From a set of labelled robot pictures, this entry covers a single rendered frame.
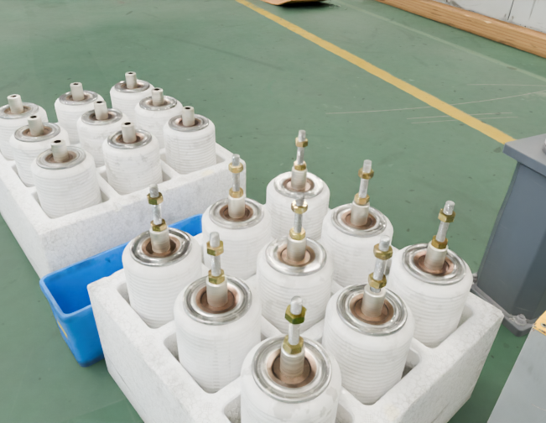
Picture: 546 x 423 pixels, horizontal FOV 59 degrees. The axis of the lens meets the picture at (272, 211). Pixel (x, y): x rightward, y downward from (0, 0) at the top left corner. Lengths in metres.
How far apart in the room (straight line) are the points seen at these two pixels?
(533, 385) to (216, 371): 0.31
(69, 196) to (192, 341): 0.39
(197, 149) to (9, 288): 0.43
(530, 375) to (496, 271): 0.43
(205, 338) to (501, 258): 0.57
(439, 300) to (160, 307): 0.33
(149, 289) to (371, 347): 0.26
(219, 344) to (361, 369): 0.15
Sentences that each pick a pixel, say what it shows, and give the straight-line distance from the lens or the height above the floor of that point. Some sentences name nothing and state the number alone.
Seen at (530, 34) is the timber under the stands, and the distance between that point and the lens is 2.68.
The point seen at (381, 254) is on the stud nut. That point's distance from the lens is 0.48.
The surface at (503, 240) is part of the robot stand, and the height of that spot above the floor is 0.14.
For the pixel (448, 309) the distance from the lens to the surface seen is 0.62.
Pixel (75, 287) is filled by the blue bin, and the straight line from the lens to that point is 0.86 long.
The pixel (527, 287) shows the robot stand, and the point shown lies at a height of 0.09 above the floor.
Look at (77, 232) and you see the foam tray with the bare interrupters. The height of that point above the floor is 0.16.
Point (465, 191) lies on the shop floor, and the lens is 1.31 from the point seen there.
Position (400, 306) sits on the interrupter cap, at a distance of 0.55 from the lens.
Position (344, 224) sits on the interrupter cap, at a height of 0.25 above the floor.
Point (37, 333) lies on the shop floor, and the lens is 0.92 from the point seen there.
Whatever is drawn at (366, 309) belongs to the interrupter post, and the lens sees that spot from 0.53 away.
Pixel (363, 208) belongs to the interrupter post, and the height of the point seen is 0.28.
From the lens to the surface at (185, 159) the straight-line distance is 0.92.
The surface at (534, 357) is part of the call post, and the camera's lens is 0.51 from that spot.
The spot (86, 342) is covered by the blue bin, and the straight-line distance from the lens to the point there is 0.80.
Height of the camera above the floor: 0.63
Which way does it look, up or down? 34 degrees down
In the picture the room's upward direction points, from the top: 2 degrees clockwise
